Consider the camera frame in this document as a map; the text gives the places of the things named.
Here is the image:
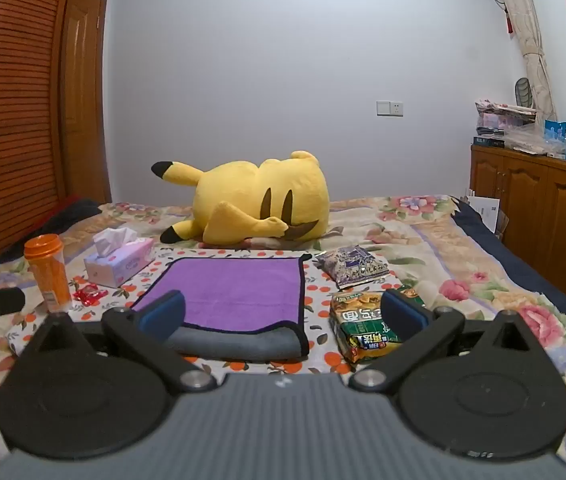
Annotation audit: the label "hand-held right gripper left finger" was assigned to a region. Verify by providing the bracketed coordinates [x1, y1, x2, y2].
[28, 289, 217, 394]

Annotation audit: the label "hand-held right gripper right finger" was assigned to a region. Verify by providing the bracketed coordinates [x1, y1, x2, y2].
[349, 289, 544, 394]

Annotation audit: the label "purple and grey towel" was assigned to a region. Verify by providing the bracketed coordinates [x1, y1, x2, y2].
[133, 255, 311, 361]

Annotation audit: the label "green instant noodle packet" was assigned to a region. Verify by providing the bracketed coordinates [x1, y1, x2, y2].
[329, 285, 426, 363]

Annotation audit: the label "orange plastic drink cup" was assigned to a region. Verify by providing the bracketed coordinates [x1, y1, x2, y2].
[24, 234, 72, 313]

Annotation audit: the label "pink tissue box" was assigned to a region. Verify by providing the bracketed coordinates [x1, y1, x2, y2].
[84, 227, 156, 289]

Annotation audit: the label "purple snack packet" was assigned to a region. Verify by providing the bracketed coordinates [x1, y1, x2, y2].
[315, 245, 390, 291]

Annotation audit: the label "red candy wrapper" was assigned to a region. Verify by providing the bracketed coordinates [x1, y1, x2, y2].
[73, 284, 108, 307]

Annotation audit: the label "orange fruit print cloth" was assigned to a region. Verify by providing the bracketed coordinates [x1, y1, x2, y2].
[8, 247, 399, 376]

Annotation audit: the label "white paper box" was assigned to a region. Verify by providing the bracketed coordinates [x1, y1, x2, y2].
[463, 189, 501, 233]

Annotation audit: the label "yellow plush toy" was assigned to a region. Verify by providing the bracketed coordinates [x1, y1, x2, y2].
[151, 150, 331, 246]

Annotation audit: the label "louvered wooden wardrobe door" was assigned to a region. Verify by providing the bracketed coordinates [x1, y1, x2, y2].
[0, 0, 81, 271]

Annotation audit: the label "brown wooden cabinet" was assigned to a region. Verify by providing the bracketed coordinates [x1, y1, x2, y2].
[470, 144, 566, 321]

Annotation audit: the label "brown wooden door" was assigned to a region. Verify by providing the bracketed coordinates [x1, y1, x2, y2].
[60, 0, 112, 204]

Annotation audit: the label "pile of printed bags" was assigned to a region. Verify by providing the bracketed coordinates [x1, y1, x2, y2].
[474, 100, 536, 148]

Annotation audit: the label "clear plastic bags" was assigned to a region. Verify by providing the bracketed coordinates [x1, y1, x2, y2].
[506, 122, 564, 156]

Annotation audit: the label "blue toiletry packs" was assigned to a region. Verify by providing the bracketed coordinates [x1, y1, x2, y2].
[544, 120, 566, 161]

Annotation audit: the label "dark hand fan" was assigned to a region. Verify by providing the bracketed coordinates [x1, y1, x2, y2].
[514, 77, 534, 106]

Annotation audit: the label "beige patterned curtain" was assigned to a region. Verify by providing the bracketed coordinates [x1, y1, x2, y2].
[486, 0, 556, 121]

